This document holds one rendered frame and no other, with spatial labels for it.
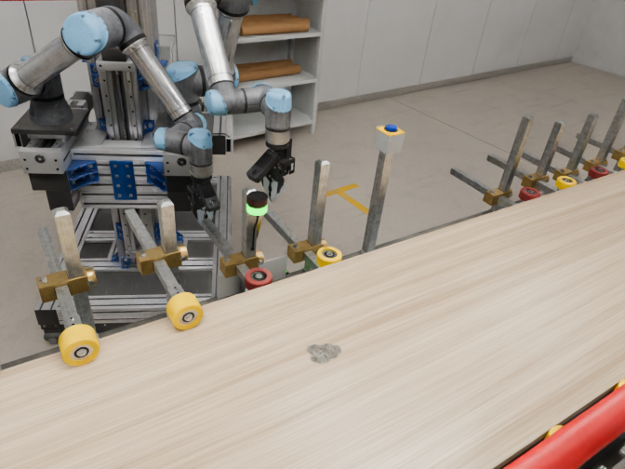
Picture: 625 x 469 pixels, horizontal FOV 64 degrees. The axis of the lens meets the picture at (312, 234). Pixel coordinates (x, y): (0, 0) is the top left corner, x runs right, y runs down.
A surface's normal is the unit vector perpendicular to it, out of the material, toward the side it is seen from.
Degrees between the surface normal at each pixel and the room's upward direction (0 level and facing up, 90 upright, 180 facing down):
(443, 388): 0
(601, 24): 90
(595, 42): 90
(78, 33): 86
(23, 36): 90
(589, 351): 0
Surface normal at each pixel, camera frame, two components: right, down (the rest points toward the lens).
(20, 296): 0.09, -0.82
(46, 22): 0.61, 0.50
